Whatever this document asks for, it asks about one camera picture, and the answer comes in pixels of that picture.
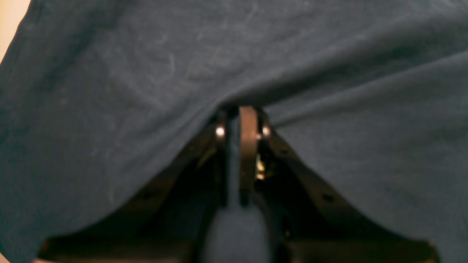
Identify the dark blue t-shirt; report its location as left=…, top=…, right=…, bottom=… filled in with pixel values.
left=1, top=0, right=467, bottom=263

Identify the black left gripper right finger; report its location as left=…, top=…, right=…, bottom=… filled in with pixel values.
left=239, top=106, right=440, bottom=263

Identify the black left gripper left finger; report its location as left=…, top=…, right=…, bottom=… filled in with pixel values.
left=38, top=111, right=227, bottom=263

